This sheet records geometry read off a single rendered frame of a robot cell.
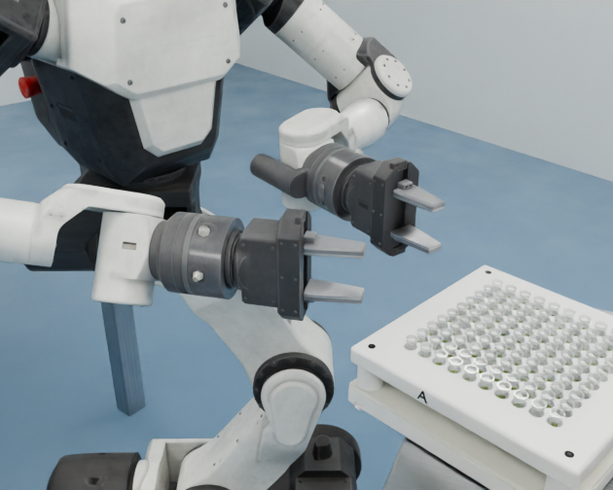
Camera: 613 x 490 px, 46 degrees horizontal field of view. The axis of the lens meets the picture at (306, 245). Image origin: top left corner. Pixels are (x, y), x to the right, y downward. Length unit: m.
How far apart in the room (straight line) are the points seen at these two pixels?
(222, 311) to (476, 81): 3.26
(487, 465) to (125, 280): 0.40
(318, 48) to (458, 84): 3.20
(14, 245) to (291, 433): 0.68
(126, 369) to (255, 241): 1.39
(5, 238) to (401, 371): 0.41
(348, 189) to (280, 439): 0.56
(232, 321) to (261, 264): 0.49
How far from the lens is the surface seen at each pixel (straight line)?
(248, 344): 1.24
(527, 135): 4.14
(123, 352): 2.05
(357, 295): 0.75
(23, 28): 0.94
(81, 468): 1.53
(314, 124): 1.00
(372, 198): 0.87
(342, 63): 1.20
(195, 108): 1.06
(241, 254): 0.74
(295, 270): 0.73
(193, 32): 1.03
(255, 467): 1.42
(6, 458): 2.16
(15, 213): 0.78
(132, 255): 0.78
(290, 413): 1.27
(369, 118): 1.13
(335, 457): 1.70
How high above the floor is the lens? 1.39
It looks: 28 degrees down
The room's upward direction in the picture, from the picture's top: straight up
